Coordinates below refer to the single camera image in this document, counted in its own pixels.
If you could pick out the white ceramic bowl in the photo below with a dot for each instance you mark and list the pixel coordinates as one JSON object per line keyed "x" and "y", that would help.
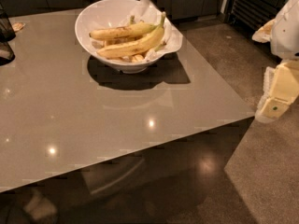
{"x": 103, "y": 14}

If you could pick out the yellow banana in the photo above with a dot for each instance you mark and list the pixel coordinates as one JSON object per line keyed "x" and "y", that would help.
{"x": 130, "y": 48}
{"x": 131, "y": 30}

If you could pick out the small tan scrap on table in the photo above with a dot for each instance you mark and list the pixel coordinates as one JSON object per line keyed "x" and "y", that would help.
{"x": 17, "y": 26}

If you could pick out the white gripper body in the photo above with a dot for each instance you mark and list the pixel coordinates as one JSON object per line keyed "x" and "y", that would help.
{"x": 286, "y": 34}

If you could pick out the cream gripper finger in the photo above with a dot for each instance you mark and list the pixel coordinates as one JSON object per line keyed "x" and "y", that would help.
{"x": 263, "y": 34}
{"x": 280, "y": 90}

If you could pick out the white paper liner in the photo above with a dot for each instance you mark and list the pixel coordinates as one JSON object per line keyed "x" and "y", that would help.
{"x": 145, "y": 11}

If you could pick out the dark mesh container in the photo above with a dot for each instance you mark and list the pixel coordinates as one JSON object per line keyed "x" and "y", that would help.
{"x": 6, "y": 34}

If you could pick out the small banana pieces in bowl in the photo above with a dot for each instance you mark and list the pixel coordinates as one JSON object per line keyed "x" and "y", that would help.
{"x": 127, "y": 57}

